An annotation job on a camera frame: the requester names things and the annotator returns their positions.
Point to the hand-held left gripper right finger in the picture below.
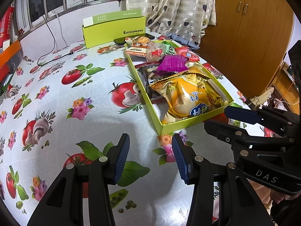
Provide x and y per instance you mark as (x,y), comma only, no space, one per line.
(181,162)

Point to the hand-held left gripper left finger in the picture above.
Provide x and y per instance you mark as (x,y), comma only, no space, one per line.
(122,160)

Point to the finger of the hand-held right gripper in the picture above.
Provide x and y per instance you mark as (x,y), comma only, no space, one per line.
(242,115)
(225,133)

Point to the gold snack bar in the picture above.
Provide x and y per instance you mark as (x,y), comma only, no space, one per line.
(212,96)

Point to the green box lid tray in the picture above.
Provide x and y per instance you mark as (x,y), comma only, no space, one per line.
(178,124)

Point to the yellow chip bag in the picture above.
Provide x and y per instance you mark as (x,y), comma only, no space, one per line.
(183,94)

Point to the red lid jelly cup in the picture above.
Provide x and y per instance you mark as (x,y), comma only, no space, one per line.
(182,50)
(191,56)

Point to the purple snack packet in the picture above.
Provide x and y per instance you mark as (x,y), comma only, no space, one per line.
(174,63)

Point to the dark brown snack packet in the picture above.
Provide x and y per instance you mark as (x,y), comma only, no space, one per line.
(147,75)

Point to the green pea packet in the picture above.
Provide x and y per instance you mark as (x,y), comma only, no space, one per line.
(166,43)

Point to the green white peanut packet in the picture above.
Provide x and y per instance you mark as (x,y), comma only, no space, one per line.
(155,51)

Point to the orange bread packet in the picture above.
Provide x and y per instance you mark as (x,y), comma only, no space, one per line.
(137,50)

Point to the beige cloth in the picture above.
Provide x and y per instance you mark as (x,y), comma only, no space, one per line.
(261,97)

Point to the brown wooden wardrobe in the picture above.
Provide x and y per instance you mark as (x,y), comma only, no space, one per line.
(247,40)

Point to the blue cloth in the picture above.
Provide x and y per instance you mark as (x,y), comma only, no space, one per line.
(181,40)

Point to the black smartphone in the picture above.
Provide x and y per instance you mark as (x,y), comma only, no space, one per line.
(121,40)

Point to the green cardboard box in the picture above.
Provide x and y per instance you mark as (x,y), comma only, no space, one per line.
(103,35)

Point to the heart print striped curtain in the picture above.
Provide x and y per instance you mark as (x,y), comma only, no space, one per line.
(176,4)

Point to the red box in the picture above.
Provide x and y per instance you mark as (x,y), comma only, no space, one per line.
(3,70)

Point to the orange box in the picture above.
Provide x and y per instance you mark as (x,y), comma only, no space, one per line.
(10,51)

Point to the red gift bag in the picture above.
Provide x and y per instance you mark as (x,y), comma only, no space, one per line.
(6,23)

